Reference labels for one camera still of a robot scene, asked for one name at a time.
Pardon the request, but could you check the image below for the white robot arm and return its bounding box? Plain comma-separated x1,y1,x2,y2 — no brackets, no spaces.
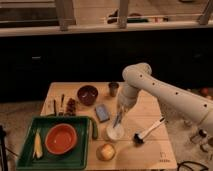
117,63,213,135

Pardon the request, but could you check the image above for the metal cup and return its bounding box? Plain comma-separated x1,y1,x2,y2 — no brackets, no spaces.
108,82,119,97

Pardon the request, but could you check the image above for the white paper cup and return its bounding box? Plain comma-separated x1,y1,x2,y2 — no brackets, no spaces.
106,123,124,141

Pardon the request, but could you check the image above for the blue sponge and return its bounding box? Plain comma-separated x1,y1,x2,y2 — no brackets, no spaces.
95,104,110,122

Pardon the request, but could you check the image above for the green cucumber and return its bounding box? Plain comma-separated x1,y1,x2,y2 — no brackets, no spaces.
90,117,98,140

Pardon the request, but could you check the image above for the dark maroon bowl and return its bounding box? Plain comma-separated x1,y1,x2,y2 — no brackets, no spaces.
77,85,98,106

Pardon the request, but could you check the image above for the yellow apple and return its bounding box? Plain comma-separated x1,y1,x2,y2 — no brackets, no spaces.
96,143,116,161

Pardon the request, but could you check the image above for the brown grape bunch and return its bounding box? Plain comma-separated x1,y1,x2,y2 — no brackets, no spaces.
66,98,76,115

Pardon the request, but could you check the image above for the green plastic tray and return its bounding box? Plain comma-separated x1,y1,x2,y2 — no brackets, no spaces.
16,116,90,171

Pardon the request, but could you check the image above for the dark utensil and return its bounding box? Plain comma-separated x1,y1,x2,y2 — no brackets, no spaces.
53,99,57,116

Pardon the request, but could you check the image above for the orange bowl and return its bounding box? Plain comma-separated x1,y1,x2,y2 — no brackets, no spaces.
45,123,78,155

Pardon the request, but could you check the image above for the yellow corn cob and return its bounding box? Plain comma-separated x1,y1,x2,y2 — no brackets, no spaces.
33,130,43,159

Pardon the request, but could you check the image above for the white handled black brush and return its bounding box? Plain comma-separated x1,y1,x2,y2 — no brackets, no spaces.
133,117,165,145

